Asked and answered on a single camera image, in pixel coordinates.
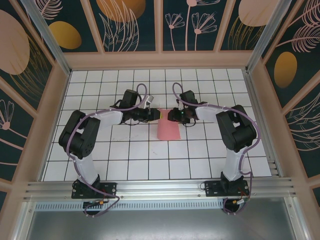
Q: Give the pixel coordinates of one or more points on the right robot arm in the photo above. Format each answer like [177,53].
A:
[233,162]

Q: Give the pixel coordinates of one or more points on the pink paper sheet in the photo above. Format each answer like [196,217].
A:
[168,131]

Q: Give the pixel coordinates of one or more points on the yellow power connector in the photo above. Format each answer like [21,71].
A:
[101,202]
[236,201]

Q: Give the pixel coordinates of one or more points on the long aluminium base rail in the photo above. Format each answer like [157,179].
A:
[160,187]

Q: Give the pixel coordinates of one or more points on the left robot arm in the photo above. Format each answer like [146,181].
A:
[85,165]

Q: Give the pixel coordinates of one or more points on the aluminium side rail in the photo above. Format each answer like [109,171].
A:
[262,125]

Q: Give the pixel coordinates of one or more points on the grey metal sheet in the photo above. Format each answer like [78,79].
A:
[160,225]

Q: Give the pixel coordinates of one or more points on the aluminium corner post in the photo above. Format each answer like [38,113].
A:
[46,32]
[265,32]

